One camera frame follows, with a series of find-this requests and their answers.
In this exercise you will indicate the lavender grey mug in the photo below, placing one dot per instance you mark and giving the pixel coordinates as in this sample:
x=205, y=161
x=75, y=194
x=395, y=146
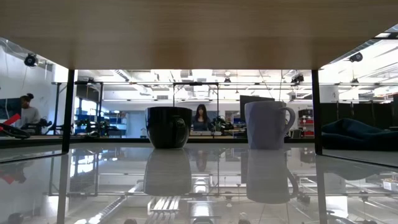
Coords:
x=264, y=124

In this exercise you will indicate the wooden shelf with black legs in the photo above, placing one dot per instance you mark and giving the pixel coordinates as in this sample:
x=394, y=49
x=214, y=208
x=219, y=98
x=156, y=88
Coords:
x=192, y=34

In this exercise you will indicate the person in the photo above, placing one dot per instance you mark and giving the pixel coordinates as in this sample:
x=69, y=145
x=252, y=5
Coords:
x=202, y=119
x=28, y=113

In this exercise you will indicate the black glossy mug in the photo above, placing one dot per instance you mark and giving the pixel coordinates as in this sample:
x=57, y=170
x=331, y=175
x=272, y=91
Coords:
x=168, y=127

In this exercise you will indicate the black monitor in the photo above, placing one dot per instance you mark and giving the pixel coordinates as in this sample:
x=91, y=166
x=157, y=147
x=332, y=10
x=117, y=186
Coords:
x=248, y=101

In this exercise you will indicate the rack with red bins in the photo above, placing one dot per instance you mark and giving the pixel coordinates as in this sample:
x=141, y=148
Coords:
x=306, y=123

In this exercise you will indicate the dark blue cloth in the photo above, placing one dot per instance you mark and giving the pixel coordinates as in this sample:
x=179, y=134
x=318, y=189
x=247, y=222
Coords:
x=357, y=135

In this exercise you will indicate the red flat object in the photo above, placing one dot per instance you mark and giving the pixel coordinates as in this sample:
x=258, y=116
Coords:
x=11, y=120

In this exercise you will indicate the black metal table frame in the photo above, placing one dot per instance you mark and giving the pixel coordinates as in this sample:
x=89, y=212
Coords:
x=109, y=140

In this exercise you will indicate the black mounted camera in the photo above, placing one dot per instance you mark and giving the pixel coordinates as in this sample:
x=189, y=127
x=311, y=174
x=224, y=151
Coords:
x=356, y=57
x=30, y=59

